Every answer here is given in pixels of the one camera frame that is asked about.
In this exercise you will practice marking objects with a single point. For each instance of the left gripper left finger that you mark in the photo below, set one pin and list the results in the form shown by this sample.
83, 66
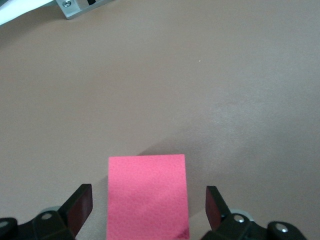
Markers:
72, 217

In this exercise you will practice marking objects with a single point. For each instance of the red foam cube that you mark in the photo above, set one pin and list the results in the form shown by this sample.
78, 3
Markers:
147, 195

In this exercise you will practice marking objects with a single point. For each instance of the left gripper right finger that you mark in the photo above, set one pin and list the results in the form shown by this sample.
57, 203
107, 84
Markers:
225, 220

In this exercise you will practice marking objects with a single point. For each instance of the metal bracket with screws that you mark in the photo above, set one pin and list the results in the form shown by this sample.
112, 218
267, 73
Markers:
80, 7

